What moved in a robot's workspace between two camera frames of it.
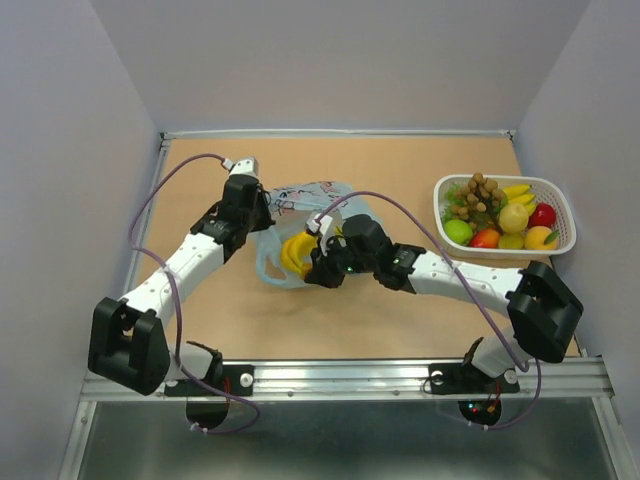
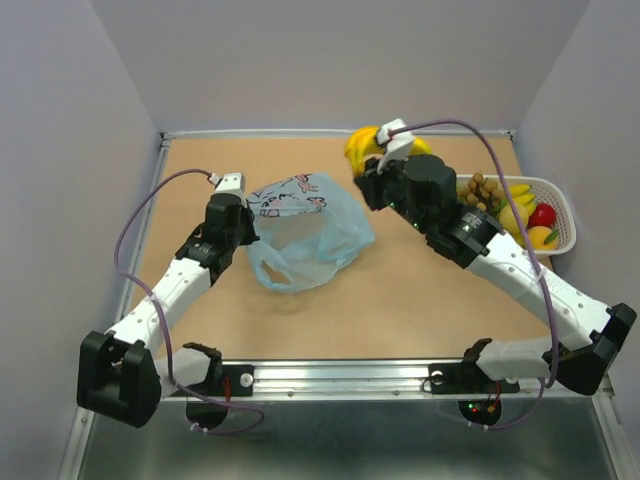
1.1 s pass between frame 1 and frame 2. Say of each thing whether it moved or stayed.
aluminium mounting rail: stayed
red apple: stayed
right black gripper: moved
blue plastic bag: moved
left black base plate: stayed
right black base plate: stayed
